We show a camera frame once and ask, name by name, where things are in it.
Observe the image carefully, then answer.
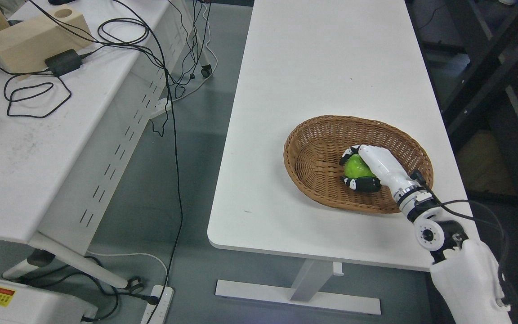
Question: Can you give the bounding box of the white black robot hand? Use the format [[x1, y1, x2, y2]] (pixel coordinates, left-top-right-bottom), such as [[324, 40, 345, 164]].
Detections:
[[339, 145, 420, 201]]

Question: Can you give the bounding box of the green apple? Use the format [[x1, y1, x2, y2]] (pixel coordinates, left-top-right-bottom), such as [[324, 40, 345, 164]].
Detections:
[[344, 154, 376, 179]]

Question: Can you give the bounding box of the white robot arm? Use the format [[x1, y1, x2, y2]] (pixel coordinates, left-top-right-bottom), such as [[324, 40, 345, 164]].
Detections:
[[386, 171, 511, 324]]

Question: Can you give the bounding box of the black shelf right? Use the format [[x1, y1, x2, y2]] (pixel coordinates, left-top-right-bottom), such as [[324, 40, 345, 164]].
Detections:
[[406, 0, 518, 253]]

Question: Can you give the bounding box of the brown wicker basket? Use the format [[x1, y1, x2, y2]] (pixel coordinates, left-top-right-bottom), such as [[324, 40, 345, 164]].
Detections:
[[284, 115, 434, 214]]

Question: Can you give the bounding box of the white table with basket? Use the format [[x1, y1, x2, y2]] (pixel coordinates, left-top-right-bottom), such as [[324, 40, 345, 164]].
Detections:
[[207, 0, 466, 324]]

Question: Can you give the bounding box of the white power strip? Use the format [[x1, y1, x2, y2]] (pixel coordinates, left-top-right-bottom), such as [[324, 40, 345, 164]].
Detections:
[[140, 285, 174, 324]]

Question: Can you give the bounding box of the black power adapter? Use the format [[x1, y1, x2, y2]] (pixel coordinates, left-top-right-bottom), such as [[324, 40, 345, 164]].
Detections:
[[45, 49, 82, 77]]

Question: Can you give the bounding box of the white folding table left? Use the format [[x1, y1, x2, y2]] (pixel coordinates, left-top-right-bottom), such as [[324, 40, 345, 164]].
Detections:
[[0, 0, 202, 290]]

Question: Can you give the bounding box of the wooden block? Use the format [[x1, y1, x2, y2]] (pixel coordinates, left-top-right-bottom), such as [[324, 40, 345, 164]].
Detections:
[[0, 4, 92, 73]]

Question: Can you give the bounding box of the white device with warning label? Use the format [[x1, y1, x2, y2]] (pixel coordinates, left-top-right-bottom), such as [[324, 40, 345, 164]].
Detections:
[[0, 280, 98, 324]]

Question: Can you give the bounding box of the black cable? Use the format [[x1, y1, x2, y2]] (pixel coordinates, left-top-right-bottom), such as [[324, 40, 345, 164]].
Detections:
[[30, 0, 214, 324]]

